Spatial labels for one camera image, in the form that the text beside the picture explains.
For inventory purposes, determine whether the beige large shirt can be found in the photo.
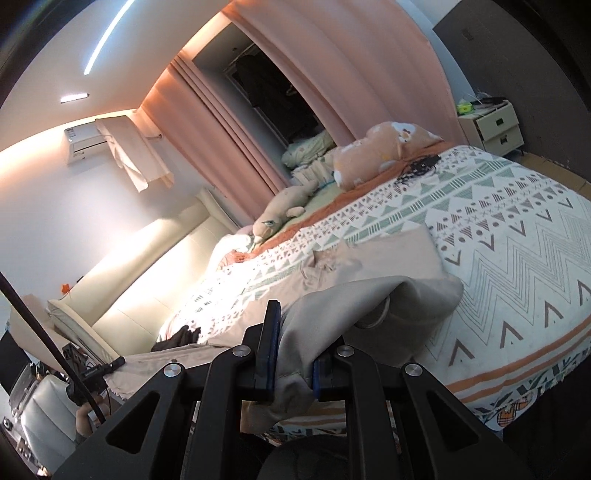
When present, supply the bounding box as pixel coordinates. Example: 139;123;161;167
107;226;464;433

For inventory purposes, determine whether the person left hand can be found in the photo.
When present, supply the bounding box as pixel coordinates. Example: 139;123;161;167
75;395;110;443

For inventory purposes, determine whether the cream padded headboard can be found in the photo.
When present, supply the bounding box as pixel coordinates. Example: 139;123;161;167
47;189;238;362

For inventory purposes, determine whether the white pillow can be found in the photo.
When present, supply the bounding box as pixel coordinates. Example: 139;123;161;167
207;234;253;271

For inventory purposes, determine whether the beige plush animal toy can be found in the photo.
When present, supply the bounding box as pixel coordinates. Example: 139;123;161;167
252;180;318;244

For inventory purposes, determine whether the green sheet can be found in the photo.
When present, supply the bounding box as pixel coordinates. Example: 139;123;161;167
267;183;355;242

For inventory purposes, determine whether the crumpled pale bedding pile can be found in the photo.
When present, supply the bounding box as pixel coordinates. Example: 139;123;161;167
281;130;336;188

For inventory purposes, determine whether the patterned white bed cover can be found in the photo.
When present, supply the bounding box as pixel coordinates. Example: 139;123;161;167
159;146;590;431

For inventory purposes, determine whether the pink plush pillow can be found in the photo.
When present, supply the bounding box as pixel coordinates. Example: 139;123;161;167
332;121;448;191

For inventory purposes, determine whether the beige cloth on air conditioner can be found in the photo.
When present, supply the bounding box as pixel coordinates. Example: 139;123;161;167
95;115;174;192

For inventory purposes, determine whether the pink curtain left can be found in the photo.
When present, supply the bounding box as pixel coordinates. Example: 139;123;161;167
141;51;288;220

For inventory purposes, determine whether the pink curtain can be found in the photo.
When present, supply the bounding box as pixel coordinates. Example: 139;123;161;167
222;1;466;146
141;51;288;220

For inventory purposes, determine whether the white bedside cabinet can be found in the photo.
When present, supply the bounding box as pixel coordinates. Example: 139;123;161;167
459;100;525;157

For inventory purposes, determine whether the pink curtain right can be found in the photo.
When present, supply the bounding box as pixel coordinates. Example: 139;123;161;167
222;1;466;146

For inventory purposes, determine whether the black cable bundle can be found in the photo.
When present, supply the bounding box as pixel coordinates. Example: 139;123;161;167
393;154;442;186

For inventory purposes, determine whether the wall air conditioner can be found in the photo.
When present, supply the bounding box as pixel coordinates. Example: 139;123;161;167
61;121;108;165

